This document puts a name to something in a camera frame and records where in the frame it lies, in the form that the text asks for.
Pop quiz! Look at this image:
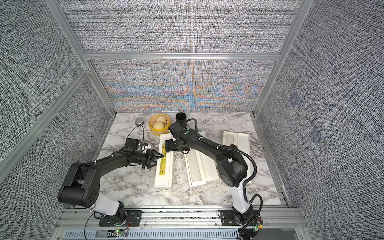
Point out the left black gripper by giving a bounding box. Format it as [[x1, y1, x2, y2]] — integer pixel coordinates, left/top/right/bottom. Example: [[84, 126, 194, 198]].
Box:
[[133, 149, 164, 170]]

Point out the white wrap dispenser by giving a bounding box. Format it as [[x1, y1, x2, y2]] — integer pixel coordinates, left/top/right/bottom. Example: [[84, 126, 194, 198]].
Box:
[[154, 133, 174, 189], [185, 149, 220, 188], [222, 130, 252, 178]]

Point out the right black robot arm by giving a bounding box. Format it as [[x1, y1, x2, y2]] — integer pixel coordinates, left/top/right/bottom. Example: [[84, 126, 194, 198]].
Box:
[[165, 119, 263, 226]]

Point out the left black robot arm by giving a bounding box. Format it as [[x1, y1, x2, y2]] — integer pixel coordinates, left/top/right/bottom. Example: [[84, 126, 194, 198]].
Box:
[[58, 148, 164, 222]]

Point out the black cup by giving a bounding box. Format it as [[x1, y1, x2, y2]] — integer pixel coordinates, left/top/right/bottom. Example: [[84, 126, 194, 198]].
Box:
[[176, 112, 187, 128]]

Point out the yellow bowl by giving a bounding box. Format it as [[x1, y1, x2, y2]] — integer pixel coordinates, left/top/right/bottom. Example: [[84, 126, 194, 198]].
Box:
[[149, 114, 171, 136]]

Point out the small silver lidded jar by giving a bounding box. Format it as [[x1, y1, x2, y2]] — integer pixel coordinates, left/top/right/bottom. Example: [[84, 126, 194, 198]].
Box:
[[135, 117, 145, 129]]

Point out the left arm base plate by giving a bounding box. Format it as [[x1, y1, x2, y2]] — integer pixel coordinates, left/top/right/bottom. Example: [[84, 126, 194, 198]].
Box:
[[99, 210, 143, 227]]

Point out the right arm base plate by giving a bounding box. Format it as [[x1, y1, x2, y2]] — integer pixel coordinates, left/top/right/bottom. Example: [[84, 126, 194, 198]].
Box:
[[218, 209, 263, 226]]

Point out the aluminium front rail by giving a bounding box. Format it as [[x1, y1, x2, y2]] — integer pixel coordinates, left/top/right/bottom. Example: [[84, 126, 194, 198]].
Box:
[[50, 206, 311, 240]]

